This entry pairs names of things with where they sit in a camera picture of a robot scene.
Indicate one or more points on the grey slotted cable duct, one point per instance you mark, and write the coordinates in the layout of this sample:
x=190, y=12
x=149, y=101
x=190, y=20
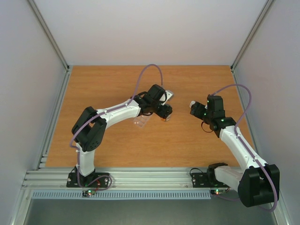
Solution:
x=124, y=195

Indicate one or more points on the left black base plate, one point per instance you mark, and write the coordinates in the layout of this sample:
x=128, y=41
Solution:
x=93, y=180

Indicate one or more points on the right aluminium corner post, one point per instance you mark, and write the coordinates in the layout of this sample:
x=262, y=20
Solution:
x=259, y=20

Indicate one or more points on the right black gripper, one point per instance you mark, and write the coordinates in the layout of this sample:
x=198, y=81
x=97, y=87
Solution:
x=198, y=106

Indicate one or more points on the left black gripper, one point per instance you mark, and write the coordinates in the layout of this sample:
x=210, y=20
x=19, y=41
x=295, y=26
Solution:
x=166, y=112

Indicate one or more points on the clear plastic pill organizer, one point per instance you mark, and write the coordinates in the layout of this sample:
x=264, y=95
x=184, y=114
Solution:
x=141, y=121

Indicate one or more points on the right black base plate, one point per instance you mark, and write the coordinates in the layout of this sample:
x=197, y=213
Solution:
x=201, y=180

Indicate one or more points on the right small circuit board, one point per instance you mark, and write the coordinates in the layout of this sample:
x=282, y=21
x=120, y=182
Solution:
x=219, y=191

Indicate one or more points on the left aluminium corner post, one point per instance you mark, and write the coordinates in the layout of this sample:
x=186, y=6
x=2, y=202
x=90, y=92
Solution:
x=47, y=32

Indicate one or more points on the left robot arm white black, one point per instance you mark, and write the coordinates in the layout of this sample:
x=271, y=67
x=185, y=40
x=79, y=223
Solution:
x=89, y=130

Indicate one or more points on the aluminium corner post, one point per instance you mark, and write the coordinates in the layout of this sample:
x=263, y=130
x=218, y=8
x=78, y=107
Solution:
x=259, y=20
x=47, y=32

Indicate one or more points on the small circuit board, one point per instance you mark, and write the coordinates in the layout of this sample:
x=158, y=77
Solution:
x=90, y=192
x=219, y=191

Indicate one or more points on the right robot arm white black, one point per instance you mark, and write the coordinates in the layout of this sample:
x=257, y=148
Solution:
x=258, y=182

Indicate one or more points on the aluminium front frame rail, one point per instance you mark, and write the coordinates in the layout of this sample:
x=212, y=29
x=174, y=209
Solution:
x=123, y=178

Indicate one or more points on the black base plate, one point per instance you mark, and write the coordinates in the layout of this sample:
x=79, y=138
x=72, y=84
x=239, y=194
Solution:
x=93, y=180
x=201, y=180

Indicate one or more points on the left small circuit board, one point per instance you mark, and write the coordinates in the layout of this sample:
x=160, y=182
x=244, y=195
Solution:
x=90, y=192

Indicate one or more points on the orange pill bottle grey cap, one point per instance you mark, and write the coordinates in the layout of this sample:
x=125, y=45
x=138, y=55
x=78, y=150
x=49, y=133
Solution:
x=165, y=119

